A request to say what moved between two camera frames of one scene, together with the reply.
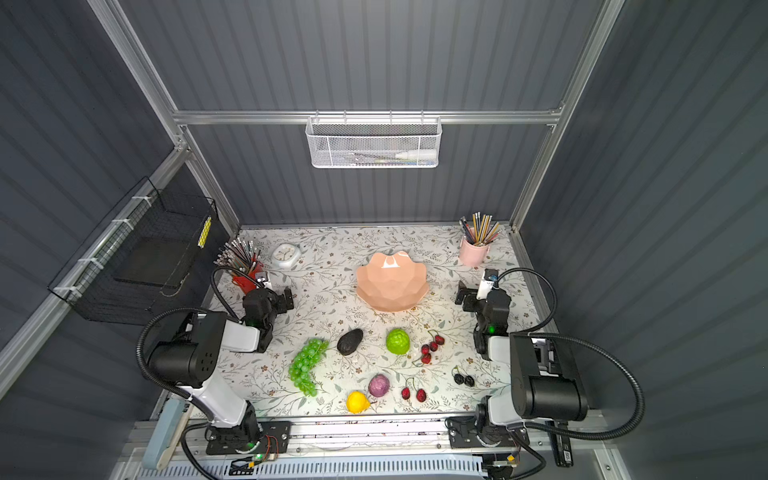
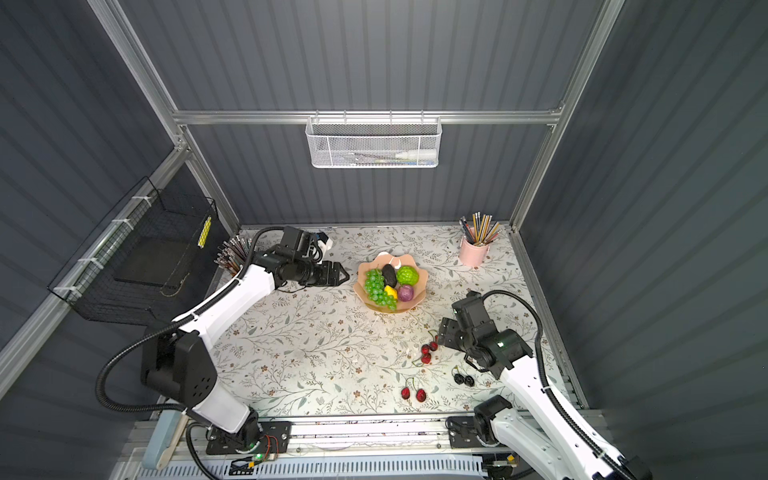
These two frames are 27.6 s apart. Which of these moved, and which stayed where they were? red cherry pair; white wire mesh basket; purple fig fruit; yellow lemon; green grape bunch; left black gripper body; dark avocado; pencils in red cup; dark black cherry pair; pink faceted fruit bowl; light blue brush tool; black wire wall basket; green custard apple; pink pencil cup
Moved: dark avocado; green custard apple; yellow lemon; purple fig fruit; left black gripper body; green grape bunch
Stayed: pink pencil cup; pencils in red cup; white wire mesh basket; red cherry pair; pink faceted fruit bowl; light blue brush tool; black wire wall basket; dark black cherry pair
